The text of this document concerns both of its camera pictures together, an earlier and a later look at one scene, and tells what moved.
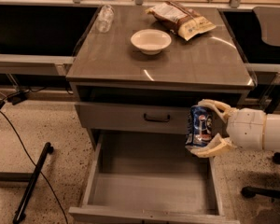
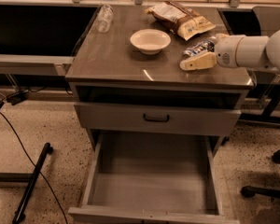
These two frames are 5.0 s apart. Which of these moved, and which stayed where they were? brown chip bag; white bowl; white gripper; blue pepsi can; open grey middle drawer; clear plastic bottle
Moved: white gripper; blue pepsi can
Stayed: open grey middle drawer; brown chip bag; clear plastic bottle; white bowl
